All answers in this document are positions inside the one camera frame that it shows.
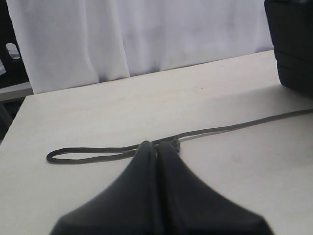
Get black plastic carry case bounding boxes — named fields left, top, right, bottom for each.
left=264, top=0, right=313, bottom=96

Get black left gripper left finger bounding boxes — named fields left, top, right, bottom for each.
left=51, top=141, right=162, bottom=235

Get black braided rope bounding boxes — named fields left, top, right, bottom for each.
left=46, top=109, right=313, bottom=165

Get dark shelf beside table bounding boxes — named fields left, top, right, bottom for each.
left=0, top=0, right=29, bottom=140

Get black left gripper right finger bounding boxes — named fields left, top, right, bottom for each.
left=157, top=142, right=272, bottom=235

